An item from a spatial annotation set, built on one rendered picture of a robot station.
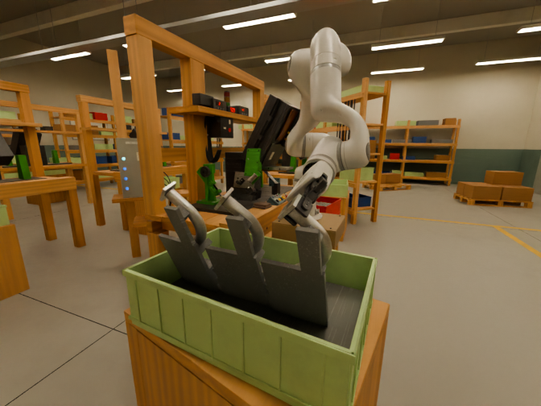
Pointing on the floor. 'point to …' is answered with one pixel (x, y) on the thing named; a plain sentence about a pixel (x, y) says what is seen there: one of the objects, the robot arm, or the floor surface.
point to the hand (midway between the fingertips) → (298, 211)
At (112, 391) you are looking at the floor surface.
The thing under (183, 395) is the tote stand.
